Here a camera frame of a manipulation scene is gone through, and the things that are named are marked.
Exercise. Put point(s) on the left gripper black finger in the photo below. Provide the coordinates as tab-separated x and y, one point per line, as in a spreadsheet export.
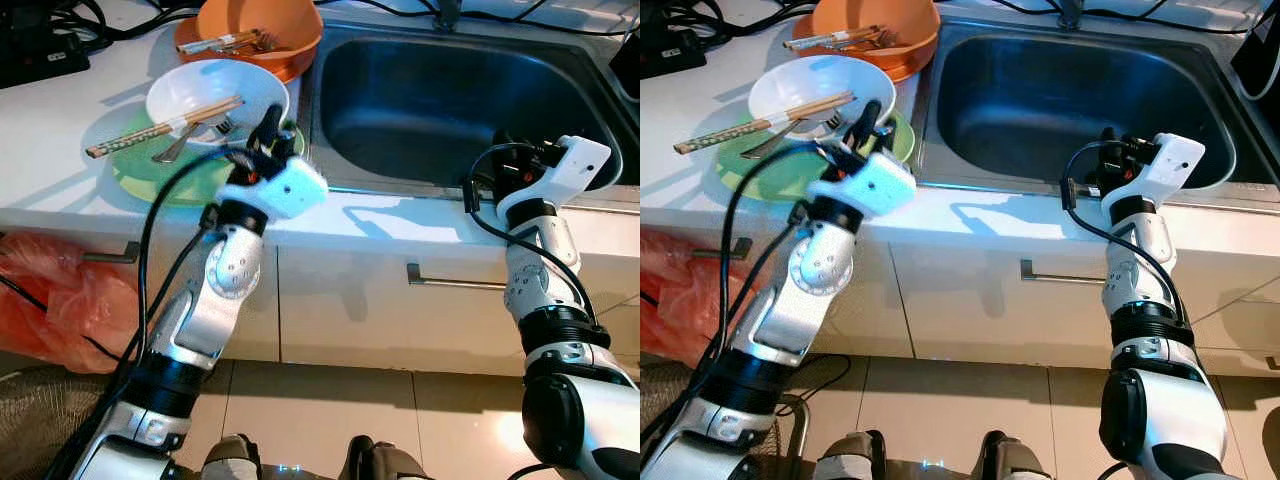
887	138
865	122
267	125
290	140

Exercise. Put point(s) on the metal fork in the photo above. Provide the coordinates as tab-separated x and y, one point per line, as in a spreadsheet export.
768	146
262	42
880	38
172	149

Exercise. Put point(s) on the white ribbed bowl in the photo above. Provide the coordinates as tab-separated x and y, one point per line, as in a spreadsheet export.
795	85
190	85

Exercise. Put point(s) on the light green plate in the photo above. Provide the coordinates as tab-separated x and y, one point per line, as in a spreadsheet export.
760	175
160	182

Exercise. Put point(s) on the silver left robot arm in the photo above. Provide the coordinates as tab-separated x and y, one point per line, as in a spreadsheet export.
800	300
215	300

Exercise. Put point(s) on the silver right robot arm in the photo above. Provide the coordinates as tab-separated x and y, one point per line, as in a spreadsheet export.
560	350
1150	350

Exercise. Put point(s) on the white kitchen cabinet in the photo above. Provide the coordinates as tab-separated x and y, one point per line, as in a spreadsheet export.
350	300
960	300

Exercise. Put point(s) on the orange bowl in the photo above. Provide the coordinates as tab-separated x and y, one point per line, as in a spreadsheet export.
895	22
290	22

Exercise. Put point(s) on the stainless steel sink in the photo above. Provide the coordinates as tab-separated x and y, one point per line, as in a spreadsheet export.
420	110
1020	110

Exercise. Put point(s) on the chrome faucet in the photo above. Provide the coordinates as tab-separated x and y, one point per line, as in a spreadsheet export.
1072	10
447	12

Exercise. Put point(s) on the black power strip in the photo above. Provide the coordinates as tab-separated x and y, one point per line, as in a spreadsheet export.
665	50
40	55

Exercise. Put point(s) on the red plastic bag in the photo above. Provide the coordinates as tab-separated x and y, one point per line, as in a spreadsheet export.
50	300
680	290

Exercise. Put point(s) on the left robot leg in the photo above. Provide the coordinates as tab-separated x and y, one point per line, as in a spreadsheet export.
850	460
235	460

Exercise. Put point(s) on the robot leg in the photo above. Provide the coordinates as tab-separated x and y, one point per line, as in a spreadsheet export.
850	460
1010	460
385	462
235	460

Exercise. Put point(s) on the right robot leg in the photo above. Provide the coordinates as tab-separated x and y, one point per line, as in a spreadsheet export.
1010	460
385	462

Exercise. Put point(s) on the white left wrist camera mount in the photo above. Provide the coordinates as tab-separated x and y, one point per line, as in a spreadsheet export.
875	185
290	190

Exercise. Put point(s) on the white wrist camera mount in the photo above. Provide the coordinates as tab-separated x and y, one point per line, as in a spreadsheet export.
875	185
290	190
1175	165
575	165

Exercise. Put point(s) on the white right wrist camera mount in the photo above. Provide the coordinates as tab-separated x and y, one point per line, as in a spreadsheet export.
575	165
1175	165

